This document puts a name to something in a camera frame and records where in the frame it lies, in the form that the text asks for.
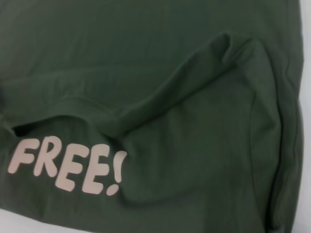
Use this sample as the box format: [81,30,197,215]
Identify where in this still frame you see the dark green t-shirt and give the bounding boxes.
[0,0,311,233]

